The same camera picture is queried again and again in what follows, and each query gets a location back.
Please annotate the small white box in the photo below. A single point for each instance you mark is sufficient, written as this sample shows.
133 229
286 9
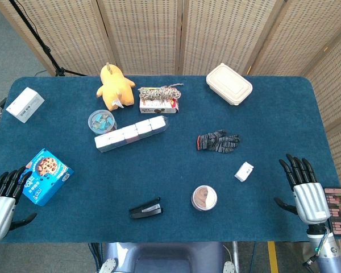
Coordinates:
243 172

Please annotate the blue table mat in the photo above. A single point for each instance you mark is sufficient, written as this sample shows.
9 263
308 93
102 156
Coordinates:
170 170

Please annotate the grey knit work glove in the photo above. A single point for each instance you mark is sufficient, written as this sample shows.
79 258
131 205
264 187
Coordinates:
216 142

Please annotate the black stapler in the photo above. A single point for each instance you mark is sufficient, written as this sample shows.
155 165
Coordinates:
146 210

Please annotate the wrapped tissue pack row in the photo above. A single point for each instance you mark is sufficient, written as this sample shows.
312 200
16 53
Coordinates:
130 133

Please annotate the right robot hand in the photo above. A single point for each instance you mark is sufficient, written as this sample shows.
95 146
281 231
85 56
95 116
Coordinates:
311 202

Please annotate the black tripod stand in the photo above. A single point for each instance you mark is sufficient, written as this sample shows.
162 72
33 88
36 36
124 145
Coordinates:
39 42

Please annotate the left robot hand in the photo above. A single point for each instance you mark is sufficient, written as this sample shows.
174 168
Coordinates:
0 211

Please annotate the clear jar of binder clips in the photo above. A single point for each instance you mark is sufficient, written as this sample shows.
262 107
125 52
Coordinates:
100 122

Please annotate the yellow plush toy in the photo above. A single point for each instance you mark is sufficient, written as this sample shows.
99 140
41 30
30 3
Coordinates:
115 85

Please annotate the smartphone in red case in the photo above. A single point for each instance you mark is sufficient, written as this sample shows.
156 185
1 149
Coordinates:
338 210

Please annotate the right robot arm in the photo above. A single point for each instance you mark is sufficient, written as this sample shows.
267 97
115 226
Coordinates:
331 253

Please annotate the blue cookie box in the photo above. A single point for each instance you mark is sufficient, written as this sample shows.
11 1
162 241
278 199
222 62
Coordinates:
47 175

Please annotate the grey blue robot torso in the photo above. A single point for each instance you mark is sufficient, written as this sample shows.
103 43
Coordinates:
164 257

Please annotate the clear jar of rubber bands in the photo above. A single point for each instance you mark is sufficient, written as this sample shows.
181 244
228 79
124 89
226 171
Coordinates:
203 197

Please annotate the white red snack box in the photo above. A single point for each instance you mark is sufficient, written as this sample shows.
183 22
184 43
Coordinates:
156 107

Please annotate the white cardboard box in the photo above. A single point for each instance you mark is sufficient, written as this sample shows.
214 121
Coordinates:
24 104

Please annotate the beige lidded food container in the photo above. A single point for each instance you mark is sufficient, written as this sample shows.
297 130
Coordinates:
228 84

